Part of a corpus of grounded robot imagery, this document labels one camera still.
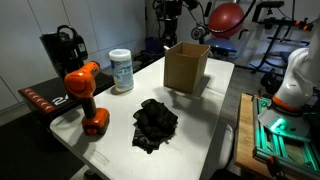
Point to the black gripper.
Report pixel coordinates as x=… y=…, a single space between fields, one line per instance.
x=170 y=18

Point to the brown cardboard box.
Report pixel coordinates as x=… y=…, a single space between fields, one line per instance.
x=183 y=68

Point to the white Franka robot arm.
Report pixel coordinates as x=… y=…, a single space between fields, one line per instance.
x=296 y=80

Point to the dark blue bin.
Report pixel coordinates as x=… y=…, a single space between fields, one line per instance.
x=151 y=45

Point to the round silver spotlight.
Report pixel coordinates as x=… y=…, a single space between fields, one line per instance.
x=198 y=33

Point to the blue padded bench seat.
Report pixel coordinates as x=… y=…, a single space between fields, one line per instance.
x=220 y=45

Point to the white wipes canister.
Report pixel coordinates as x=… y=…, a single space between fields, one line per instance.
x=121 y=71

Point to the red exercise ball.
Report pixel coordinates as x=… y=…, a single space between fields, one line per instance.
x=226 y=16

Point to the black crumpled cloth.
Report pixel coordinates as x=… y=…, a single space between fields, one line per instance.
x=155 y=125

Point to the wooden base board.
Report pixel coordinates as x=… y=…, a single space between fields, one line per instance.
x=245 y=133

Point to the black treadmill with red marks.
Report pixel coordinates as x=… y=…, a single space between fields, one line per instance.
x=50 y=96

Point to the black exercise machine frame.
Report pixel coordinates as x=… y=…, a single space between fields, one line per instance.
x=273 y=43

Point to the white wall cabinets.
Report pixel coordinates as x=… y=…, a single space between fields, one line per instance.
x=20 y=36

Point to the green-lit aluminium base frame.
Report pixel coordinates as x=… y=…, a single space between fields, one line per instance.
x=286 y=150

